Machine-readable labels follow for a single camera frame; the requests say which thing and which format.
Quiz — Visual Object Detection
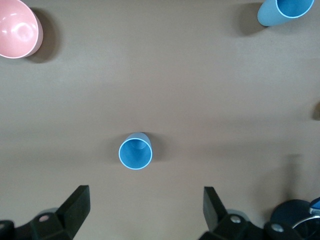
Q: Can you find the glass lid with blue knob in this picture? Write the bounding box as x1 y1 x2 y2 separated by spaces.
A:
269 199 320 240

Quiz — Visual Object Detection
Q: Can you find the blue plastic cup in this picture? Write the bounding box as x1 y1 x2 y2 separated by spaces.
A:
118 131 154 171
257 0 316 27

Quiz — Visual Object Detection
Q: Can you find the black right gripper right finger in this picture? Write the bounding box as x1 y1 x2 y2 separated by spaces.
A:
199 186 266 240

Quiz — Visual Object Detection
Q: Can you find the black pot with blue handle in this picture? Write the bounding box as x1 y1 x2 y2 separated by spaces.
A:
308 196 320 216

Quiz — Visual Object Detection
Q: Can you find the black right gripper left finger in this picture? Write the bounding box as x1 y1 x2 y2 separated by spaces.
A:
14 184 91 240

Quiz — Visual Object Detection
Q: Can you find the pink bowl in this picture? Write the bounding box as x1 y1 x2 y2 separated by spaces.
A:
0 0 44 60

